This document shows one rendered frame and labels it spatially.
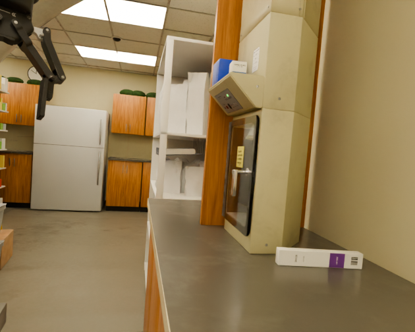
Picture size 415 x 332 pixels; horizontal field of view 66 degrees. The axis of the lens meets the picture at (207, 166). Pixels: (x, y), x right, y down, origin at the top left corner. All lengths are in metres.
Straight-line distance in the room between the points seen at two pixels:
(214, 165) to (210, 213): 0.21
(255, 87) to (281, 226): 0.46
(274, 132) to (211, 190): 0.46
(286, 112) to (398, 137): 0.37
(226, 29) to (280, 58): 0.43
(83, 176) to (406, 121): 5.33
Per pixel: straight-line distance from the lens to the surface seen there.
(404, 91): 1.20
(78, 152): 5.92
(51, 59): 0.67
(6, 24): 0.67
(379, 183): 1.23
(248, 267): 0.96
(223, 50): 1.43
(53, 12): 0.87
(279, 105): 1.06
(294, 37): 1.12
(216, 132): 1.36
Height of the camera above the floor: 1.27
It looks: 3 degrees down
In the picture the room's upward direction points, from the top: 4 degrees clockwise
